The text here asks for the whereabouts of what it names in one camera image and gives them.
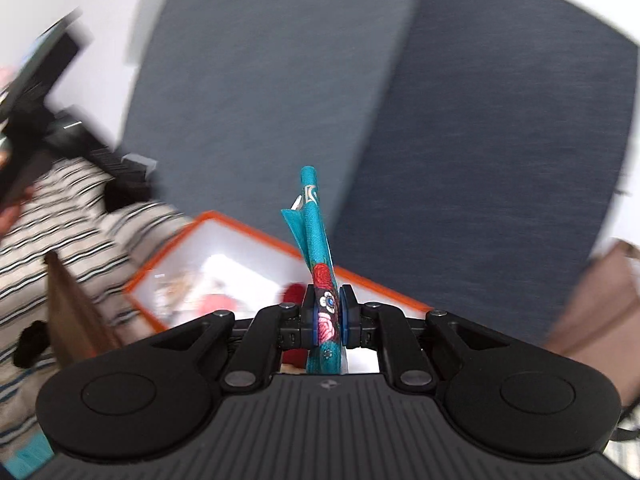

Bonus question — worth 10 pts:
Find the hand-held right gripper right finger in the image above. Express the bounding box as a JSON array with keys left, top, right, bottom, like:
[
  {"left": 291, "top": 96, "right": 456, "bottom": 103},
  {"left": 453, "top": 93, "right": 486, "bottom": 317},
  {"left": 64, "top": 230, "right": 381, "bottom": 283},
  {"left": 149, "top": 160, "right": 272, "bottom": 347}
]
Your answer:
[{"left": 340, "top": 285, "right": 510, "bottom": 393}]

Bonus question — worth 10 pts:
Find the striped blanket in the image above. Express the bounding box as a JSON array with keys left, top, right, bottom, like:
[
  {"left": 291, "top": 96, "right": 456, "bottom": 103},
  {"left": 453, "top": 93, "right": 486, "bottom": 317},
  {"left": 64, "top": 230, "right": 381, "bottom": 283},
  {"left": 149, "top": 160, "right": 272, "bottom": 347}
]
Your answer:
[{"left": 0, "top": 157, "right": 196, "bottom": 461}]

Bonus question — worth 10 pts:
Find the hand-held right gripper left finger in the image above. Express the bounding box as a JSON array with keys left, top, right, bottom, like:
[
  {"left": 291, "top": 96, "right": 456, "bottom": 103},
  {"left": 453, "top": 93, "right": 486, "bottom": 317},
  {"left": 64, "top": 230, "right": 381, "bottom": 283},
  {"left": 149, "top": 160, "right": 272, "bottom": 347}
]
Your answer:
[{"left": 150, "top": 285, "right": 319, "bottom": 393}]

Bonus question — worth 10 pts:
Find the brown paper bag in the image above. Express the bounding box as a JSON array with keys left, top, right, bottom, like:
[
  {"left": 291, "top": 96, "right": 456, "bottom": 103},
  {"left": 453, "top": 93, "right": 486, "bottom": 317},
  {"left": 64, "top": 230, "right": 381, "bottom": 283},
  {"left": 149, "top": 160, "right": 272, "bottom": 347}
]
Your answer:
[{"left": 542, "top": 240, "right": 640, "bottom": 361}]

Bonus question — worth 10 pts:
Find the light blue wet wipes pack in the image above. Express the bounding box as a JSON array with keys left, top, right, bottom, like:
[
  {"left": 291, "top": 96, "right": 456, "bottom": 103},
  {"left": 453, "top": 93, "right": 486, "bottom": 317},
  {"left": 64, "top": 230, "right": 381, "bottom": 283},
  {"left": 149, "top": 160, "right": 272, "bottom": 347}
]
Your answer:
[{"left": 10, "top": 435, "right": 56, "bottom": 478}]

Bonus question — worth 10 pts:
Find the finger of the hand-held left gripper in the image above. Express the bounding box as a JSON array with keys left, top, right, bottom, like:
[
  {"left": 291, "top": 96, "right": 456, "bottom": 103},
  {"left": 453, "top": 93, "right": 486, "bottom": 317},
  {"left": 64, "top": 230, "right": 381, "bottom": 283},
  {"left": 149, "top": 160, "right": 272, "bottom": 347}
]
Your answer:
[{"left": 47, "top": 109, "right": 158, "bottom": 187}]

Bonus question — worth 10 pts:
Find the orange cardboard box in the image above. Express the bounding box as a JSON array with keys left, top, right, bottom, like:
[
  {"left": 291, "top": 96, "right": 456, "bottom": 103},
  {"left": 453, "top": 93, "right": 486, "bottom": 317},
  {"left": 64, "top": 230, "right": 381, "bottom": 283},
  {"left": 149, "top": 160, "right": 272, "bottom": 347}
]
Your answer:
[{"left": 122, "top": 211, "right": 435, "bottom": 376}]

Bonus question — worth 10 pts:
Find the brown plaid zipper pouch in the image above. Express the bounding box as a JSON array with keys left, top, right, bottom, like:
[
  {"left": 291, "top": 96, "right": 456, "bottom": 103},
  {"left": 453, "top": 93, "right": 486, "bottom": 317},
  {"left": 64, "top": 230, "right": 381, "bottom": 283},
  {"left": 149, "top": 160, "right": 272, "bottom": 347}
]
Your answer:
[{"left": 44, "top": 250, "right": 123, "bottom": 376}]

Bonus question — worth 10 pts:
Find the black hair tie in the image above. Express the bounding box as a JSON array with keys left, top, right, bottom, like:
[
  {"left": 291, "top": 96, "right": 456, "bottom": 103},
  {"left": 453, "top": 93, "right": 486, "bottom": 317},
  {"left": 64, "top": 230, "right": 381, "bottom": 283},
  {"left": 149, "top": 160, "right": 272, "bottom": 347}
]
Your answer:
[{"left": 12, "top": 320, "right": 56, "bottom": 368}]

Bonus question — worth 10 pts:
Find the dark grey headboard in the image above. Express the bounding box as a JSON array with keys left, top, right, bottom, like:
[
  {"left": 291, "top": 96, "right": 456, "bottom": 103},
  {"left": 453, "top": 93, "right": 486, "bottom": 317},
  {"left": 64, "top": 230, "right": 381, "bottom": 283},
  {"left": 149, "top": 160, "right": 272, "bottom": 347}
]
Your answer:
[{"left": 120, "top": 0, "right": 631, "bottom": 321}]

